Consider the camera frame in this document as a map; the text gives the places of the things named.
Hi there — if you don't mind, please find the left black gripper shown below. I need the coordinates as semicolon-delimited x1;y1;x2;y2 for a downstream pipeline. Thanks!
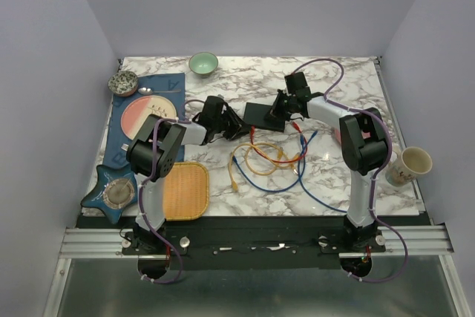
213;107;252;141

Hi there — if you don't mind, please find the red ethernet cable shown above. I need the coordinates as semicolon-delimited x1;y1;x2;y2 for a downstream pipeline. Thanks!
250;120;309;165

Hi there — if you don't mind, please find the black network switch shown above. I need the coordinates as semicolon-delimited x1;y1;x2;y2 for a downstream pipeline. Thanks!
243;102;286;133

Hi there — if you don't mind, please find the blue ethernet cable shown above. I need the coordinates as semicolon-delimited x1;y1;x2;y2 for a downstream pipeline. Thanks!
296;131;348;215
232;134;307;194

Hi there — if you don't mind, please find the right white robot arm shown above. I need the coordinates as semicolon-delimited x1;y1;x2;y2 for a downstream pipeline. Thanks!
264;72;392;252

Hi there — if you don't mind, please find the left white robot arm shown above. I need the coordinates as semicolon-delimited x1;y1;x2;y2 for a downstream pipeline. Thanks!
126;96;251;254

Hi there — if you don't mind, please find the pink dotted plate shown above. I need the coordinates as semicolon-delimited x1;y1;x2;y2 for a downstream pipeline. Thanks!
333;128;341;145

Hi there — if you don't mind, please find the green ceramic bowl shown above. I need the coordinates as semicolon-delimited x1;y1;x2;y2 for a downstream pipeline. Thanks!
189;52;219;77

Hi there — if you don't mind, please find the orange woven tray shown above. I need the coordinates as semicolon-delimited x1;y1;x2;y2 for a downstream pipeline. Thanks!
163;162;209;221

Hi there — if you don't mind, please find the metal spoon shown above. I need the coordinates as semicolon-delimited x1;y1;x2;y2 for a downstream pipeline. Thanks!
138;88;181;96

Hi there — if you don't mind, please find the pink and cream plate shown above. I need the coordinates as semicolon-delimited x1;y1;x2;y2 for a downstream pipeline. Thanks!
120;96;177;140

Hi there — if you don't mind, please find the patterned small bowl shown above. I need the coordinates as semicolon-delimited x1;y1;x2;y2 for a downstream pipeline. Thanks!
108;71;139;97

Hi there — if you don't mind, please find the blue placemat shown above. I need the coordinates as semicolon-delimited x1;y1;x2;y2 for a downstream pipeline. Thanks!
102;73;186;169

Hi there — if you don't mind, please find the blue star-shaped dish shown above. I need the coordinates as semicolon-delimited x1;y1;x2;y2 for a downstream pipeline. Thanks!
81;164;138;224

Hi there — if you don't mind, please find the cream printed mug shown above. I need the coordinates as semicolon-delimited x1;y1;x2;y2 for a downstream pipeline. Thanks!
385;146;433;187

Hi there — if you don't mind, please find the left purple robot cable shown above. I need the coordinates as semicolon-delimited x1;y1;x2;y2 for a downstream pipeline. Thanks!
139;99;209;285

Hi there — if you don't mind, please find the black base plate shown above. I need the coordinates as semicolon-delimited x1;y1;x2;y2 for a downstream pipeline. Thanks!
122;232;386;271

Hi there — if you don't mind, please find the aluminium mounting rail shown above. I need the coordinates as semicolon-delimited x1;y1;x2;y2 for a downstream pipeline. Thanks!
59;226;454;259

